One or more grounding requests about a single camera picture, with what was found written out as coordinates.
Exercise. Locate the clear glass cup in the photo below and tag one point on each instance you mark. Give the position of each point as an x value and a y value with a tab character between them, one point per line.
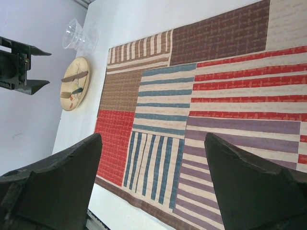
76	38

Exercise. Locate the round wooden plate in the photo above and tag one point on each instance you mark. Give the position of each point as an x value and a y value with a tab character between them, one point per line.
80	64

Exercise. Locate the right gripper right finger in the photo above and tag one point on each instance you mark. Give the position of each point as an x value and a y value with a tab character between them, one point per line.
254	193

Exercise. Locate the brown wooden knife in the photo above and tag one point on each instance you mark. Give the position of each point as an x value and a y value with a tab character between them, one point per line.
76	76

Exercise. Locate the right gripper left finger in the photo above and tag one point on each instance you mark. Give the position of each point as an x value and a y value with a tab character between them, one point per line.
53	193

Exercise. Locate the dark handled fork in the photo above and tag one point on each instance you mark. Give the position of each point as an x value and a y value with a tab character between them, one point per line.
67	95

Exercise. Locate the patchwork striped placemat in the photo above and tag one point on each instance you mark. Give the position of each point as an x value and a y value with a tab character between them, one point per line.
241	75

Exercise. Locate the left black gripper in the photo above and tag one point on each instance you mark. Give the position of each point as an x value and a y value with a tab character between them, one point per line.
15	64

